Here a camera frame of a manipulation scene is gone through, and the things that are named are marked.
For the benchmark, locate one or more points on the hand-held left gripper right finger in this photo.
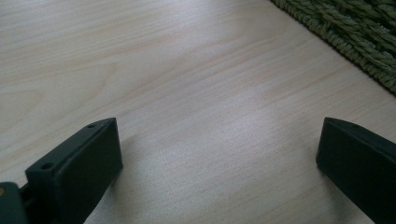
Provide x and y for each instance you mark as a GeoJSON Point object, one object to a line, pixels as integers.
{"type": "Point", "coordinates": [358, 168]}

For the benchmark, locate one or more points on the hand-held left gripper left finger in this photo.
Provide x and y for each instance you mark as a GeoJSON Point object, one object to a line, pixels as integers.
{"type": "Point", "coordinates": [81, 174]}

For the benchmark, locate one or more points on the green woven basket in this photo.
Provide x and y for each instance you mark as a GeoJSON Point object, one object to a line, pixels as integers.
{"type": "Point", "coordinates": [351, 28]}

